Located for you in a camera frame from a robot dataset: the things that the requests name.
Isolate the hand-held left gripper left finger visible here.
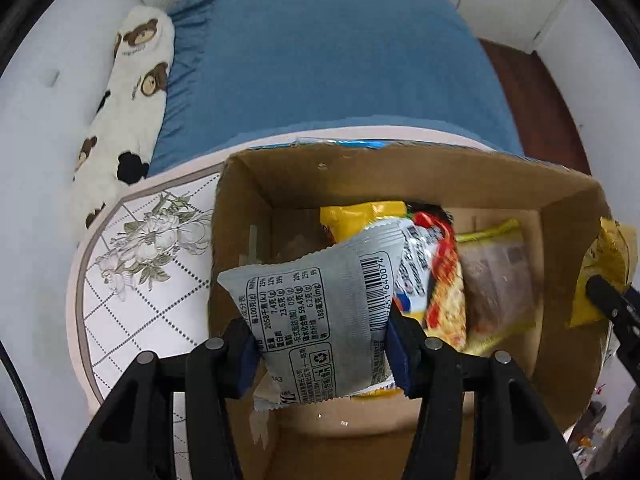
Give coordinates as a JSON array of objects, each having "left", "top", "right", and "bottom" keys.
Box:
[{"left": 60, "top": 320, "right": 262, "bottom": 480}]

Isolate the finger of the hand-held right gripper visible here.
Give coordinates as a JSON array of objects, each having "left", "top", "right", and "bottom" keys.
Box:
[{"left": 585, "top": 274, "right": 640, "bottom": 386}]

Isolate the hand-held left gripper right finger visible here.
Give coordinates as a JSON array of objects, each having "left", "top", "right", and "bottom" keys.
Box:
[{"left": 384, "top": 304, "right": 584, "bottom": 480}]

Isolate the mustard yellow snack packet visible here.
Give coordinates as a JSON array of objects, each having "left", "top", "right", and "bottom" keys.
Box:
[{"left": 567, "top": 216, "right": 639, "bottom": 329}]

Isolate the grey snack packet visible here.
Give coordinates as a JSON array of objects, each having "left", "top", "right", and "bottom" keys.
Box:
[{"left": 217, "top": 220, "right": 405, "bottom": 411}]

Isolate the brown cardboard box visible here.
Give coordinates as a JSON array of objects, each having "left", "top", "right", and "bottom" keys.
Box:
[{"left": 207, "top": 140, "right": 613, "bottom": 480}]

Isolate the red and yellow noodle packet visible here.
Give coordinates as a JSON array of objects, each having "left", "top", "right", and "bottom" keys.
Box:
[{"left": 410, "top": 207, "right": 469, "bottom": 352}]

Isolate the white and blue snack packet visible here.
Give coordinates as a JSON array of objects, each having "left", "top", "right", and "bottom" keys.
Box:
[{"left": 394, "top": 220, "right": 447, "bottom": 319}]

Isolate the yellow-green edged snack packet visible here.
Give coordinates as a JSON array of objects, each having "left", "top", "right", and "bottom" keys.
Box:
[{"left": 457, "top": 219, "right": 544, "bottom": 356}]

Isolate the floral tablecloth table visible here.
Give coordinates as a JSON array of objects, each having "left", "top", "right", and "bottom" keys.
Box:
[{"left": 65, "top": 125, "right": 496, "bottom": 480}]

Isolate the crumpled plastic bag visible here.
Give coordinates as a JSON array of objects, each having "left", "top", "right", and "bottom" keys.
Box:
[{"left": 565, "top": 385, "right": 640, "bottom": 480}]

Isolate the bright yellow snack packet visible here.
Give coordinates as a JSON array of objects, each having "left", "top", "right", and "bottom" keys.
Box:
[{"left": 320, "top": 201, "right": 407, "bottom": 247}]

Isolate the bear print long pillow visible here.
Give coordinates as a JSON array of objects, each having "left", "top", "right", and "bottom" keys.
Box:
[{"left": 70, "top": 5, "right": 177, "bottom": 247}]

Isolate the blue bed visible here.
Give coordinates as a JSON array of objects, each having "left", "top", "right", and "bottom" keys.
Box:
[{"left": 147, "top": 0, "right": 526, "bottom": 177}]

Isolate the black cable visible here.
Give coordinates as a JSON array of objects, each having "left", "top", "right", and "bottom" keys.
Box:
[{"left": 0, "top": 344, "right": 54, "bottom": 480}]

